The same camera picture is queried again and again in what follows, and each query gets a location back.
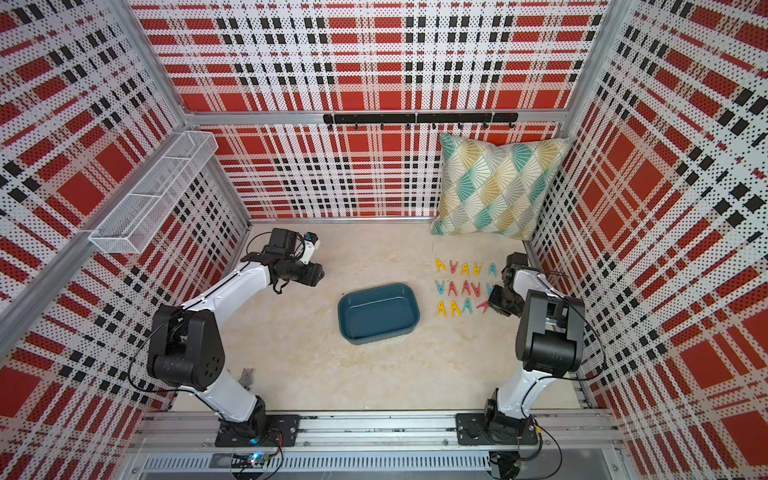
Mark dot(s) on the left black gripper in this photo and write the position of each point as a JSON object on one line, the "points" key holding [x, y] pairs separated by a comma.
{"points": [[313, 277]]}

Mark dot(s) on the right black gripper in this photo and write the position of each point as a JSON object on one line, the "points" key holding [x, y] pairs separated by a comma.
{"points": [[495, 302]]}

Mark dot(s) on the yellow clothespin twelfth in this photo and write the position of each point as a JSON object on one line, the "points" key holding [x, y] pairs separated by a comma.
{"points": [[455, 310]]}

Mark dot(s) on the yellow clothespin eleventh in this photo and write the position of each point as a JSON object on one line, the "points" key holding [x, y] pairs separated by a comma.
{"points": [[441, 308]]}

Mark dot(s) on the teal plastic storage tray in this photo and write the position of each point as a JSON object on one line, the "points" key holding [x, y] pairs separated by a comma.
{"points": [[378, 313]]}

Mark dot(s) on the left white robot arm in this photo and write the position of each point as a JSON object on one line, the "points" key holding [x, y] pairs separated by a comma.
{"points": [[186, 351]]}

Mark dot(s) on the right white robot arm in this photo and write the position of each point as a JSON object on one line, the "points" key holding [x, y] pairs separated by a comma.
{"points": [[549, 342]]}

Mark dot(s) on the patterned green yellow pillow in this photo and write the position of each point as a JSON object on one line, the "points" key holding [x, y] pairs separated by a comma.
{"points": [[495, 189]]}

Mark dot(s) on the grey rabbit figurine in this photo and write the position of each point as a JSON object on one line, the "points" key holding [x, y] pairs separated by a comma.
{"points": [[246, 378]]}

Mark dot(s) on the green circuit board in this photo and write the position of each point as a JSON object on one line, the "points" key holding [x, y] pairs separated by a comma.
{"points": [[250, 460]]}

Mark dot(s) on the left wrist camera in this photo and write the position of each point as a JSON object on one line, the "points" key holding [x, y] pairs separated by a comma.
{"points": [[282, 242]]}

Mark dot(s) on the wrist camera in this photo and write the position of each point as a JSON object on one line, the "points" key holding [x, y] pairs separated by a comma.
{"points": [[514, 262], [282, 242]]}

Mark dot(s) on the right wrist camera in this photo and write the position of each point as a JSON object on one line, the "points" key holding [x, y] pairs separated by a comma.
{"points": [[514, 262]]}

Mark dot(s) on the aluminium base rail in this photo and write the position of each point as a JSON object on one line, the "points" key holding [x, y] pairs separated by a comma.
{"points": [[420, 444]]}

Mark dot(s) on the black hook rail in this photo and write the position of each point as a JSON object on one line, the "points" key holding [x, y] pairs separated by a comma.
{"points": [[356, 120]]}

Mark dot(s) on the white wire mesh shelf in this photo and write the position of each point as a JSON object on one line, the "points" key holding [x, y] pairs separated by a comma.
{"points": [[138, 216]]}

